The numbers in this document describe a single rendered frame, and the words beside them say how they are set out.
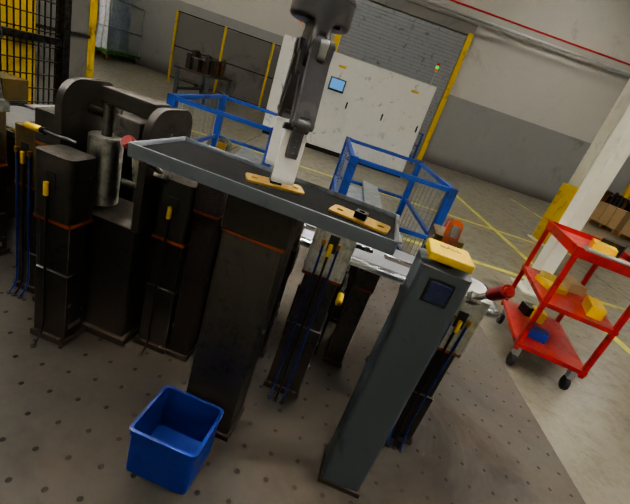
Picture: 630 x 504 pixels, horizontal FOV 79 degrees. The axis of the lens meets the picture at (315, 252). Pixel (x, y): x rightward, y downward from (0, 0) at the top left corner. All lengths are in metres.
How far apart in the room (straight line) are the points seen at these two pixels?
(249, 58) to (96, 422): 12.61
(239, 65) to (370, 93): 5.52
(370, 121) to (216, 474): 8.38
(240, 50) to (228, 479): 12.78
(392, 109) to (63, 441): 8.50
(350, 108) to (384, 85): 0.83
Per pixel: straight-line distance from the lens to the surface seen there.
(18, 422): 0.80
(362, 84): 8.77
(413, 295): 0.53
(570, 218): 4.68
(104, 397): 0.82
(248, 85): 13.07
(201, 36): 13.52
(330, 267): 0.69
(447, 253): 0.53
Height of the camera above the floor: 1.30
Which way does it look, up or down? 23 degrees down
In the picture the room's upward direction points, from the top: 19 degrees clockwise
